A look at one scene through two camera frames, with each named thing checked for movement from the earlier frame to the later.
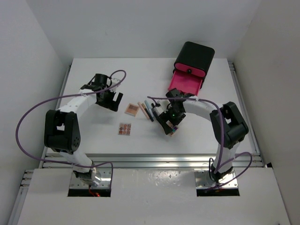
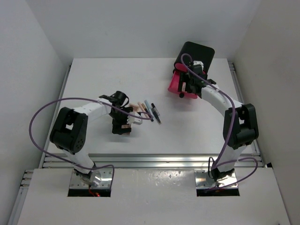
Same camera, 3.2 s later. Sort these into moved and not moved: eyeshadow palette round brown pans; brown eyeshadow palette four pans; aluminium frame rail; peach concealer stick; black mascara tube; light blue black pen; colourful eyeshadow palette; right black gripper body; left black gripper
Moved: colourful eyeshadow palette; right black gripper body; left black gripper
Not moved: brown eyeshadow palette four pans; black mascara tube; light blue black pen; eyeshadow palette round brown pans; peach concealer stick; aluminium frame rail
